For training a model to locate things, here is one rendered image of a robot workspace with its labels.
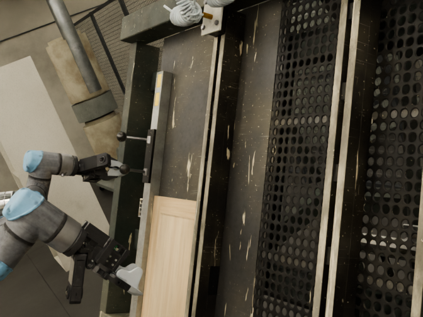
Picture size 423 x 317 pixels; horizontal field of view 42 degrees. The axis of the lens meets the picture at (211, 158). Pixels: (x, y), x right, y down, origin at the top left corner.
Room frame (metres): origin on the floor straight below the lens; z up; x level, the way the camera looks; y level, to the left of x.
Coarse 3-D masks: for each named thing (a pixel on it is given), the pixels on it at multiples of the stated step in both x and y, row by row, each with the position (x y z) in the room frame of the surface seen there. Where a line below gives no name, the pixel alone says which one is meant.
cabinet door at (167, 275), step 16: (160, 208) 1.87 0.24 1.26; (176, 208) 1.78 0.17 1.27; (192, 208) 1.69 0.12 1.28; (160, 224) 1.85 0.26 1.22; (176, 224) 1.76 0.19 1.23; (192, 224) 1.67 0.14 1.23; (160, 240) 1.82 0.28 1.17; (176, 240) 1.73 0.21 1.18; (192, 240) 1.65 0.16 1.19; (160, 256) 1.80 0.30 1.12; (176, 256) 1.71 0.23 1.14; (160, 272) 1.77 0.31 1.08; (176, 272) 1.68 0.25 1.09; (144, 288) 1.83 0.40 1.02; (160, 288) 1.75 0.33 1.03; (176, 288) 1.66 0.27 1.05; (144, 304) 1.81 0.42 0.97; (160, 304) 1.72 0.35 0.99; (176, 304) 1.64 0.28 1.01
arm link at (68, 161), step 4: (64, 156) 1.82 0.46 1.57; (68, 156) 1.83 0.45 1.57; (64, 160) 1.81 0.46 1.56; (68, 160) 1.82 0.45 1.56; (72, 160) 1.82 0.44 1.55; (64, 164) 1.81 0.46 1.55; (68, 164) 1.81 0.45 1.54; (72, 164) 1.82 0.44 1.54; (64, 168) 1.80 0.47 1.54; (68, 168) 1.81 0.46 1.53; (72, 168) 1.82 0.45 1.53; (60, 172) 1.81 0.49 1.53; (64, 172) 1.81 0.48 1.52; (68, 172) 1.82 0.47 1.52
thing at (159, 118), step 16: (160, 96) 2.03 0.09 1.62; (160, 112) 2.01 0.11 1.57; (160, 128) 2.00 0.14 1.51; (160, 144) 1.98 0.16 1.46; (160, 160) 1.97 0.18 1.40; (160, 176) 1.96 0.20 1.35; (144, 192) 1.96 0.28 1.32; (144, 208) 1.93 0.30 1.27; (144, 224) 1.90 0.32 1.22; (144, 240) 1.88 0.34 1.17; (144, 256) 1.86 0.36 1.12; (144, 272) 1.85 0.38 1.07
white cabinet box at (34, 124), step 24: (0, 72) 5.23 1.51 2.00; (24, 72) 5.31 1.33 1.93; (0, 96) 5.19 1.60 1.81; (24, 96) 5.27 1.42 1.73; (48, 96) 5.35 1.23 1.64; (0, 120) 5.15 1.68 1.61; (24, 120) 5.23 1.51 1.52; (48, 120) 5.31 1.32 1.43; (0, 144) 5.67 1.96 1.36; (24, 144) 5.19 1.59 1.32; (48, 144) 5.28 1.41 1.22; (48, 192) 5.20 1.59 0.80; (72, 192) 5.28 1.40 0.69; (72, 216) 5.24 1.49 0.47; (96, 216) 5.32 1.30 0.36
